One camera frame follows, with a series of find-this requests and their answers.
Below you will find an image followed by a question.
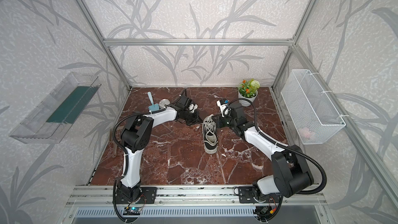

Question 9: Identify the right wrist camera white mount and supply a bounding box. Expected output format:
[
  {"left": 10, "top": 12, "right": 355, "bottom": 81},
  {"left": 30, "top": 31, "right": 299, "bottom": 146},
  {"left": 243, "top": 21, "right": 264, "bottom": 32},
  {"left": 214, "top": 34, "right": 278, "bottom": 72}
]
[{"left": 217, "top": 99, "right": 229, "bottom": 117}]

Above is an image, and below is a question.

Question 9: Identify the pink object in basket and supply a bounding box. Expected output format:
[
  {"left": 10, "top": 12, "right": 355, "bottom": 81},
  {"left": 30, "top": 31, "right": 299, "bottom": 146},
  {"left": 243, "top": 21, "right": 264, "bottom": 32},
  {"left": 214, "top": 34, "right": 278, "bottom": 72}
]
[{"left": 298, "top": 128, "right": 315, "bottom": 140}]

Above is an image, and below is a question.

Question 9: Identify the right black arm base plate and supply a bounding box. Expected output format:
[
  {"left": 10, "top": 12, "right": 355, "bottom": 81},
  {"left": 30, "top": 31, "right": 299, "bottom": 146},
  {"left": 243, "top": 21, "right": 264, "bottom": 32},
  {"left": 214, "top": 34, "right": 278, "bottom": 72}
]
[{"left": 234, "top": 186, "right": 281, "bottom": 204}]

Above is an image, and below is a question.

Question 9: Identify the white wire basket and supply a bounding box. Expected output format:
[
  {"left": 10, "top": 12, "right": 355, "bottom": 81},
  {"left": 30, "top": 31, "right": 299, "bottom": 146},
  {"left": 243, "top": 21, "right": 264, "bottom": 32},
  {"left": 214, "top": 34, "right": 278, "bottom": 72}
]
[{"left": 281, "top": 69, "right": 346, "bottom": 145}]

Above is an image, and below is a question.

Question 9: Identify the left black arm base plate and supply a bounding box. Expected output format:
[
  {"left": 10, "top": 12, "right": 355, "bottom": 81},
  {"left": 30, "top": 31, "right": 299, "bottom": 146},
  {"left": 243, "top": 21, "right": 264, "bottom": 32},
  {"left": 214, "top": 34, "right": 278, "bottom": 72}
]
[{"left": 113, "top": 187, "right": 157, "bottom": 204}]

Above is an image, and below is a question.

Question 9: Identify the clear plastic wall tray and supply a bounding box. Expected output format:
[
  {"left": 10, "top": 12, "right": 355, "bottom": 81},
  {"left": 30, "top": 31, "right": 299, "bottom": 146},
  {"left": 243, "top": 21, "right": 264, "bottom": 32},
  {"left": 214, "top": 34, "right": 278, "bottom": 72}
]
[{"left": 9, "top": 72, "right": 102, "bottom": 144}]

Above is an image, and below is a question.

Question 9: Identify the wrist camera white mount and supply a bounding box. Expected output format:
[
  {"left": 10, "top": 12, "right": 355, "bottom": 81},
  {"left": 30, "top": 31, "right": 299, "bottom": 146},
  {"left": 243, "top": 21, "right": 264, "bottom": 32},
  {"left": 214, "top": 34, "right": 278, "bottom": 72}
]
[
  {"left": 188, "top": 103, "right": 198, "bottom": 113},
  {"left": 217, "top": 99, "right": 229, "bottom": 117}
]

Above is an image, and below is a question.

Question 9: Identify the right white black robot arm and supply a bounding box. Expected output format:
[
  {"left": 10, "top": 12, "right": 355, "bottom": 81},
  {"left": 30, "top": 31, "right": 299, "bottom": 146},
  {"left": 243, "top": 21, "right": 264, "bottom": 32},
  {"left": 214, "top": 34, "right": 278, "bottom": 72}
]
[{"left": 212, "top": 99, "right": 327, "bottom": 202}]

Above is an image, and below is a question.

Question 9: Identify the aluminium front rail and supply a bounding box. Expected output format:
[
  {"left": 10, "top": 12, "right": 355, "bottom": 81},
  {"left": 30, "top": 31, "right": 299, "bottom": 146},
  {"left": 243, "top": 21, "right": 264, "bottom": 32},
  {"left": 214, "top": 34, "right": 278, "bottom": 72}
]
[{"left": 65, "top": 184, "right": 327, "bottom": 207}]

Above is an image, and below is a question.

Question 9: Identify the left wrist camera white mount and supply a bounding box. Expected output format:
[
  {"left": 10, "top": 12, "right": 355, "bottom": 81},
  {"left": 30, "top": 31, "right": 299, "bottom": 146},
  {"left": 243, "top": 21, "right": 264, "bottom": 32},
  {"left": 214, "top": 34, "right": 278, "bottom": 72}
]
[{"left": 188, "top": 103, "right": 198, "bottom": 113}]

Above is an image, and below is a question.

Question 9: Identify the black white canvas sneaker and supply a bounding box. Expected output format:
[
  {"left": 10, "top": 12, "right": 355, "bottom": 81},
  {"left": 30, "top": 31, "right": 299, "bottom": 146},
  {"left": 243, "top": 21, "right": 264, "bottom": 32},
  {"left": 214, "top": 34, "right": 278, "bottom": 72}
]
[{"left": 202, "top": 115, "right": 218, "bottom": 154}]

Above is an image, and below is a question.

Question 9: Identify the silver tin can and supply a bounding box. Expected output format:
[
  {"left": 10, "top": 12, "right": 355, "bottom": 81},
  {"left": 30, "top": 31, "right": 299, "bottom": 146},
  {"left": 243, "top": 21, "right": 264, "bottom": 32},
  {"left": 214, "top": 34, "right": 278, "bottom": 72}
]
[{"left": 159, "top": 99, "right": 171, "bottom": 108}]

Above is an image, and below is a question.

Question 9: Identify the green circuit board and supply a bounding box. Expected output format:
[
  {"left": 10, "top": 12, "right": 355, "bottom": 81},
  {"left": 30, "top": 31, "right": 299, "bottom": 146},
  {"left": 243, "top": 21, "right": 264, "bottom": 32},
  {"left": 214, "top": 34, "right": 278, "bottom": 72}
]
[{"left": 123, "top": 207, "right": 143, "bottom": 216}]

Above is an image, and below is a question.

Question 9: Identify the potted plant white pot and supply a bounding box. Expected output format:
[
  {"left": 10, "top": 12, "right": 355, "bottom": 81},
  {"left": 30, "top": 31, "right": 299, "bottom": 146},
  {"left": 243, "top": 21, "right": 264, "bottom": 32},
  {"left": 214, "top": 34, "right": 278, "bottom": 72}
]
[{"left": 238, "top": 79, "right": 260, "bottom": 107}]

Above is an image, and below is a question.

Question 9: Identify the light blue scoop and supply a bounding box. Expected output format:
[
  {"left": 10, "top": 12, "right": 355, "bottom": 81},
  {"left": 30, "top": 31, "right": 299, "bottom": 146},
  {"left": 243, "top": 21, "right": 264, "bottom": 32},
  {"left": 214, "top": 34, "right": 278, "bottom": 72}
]
[{"left": 147, "top": 92, "right": 160, "bottom": 112}]

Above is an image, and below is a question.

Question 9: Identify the right controller board with wires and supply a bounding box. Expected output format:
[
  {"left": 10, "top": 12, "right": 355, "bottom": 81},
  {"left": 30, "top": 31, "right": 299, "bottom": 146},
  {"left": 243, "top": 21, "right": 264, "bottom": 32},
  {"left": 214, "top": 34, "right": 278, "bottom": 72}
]
[{"left": 253, "top": 206, "right": 277, "bottom": 218}]

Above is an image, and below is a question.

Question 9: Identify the white shoelace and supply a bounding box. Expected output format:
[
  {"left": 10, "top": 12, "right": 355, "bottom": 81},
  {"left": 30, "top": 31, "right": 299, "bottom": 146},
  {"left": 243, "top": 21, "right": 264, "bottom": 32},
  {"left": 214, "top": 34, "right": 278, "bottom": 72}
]
[{"left": 202, "top": 114, "right": 217, "bottom": 139}]

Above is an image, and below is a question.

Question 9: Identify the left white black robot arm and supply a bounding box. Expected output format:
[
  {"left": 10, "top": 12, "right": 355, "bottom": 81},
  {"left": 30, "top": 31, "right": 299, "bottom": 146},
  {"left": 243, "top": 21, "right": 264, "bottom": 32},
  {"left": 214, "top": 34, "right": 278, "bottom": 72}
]
[{"left": 112, "top": 93, "right": 203, "bottom": 200}]

